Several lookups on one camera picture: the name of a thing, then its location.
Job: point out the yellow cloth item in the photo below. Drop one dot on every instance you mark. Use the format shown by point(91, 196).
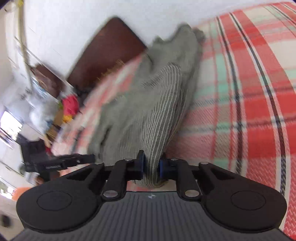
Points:
point(67, 118)

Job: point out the red plaid bed sheet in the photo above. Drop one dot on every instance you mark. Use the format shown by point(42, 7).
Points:
point(242, 117)

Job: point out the green striped checked shirt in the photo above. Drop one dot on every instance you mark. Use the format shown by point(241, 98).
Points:
point(147, 115)

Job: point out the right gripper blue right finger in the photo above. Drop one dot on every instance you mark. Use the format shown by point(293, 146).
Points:
point(181, 172)

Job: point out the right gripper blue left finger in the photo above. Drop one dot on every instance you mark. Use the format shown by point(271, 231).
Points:
point(122, 172)

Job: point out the dark brown wooden board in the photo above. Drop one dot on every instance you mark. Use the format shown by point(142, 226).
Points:
point(114, 42)

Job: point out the red cloth bundle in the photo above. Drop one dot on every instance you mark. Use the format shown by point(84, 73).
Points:
point(70, 105)

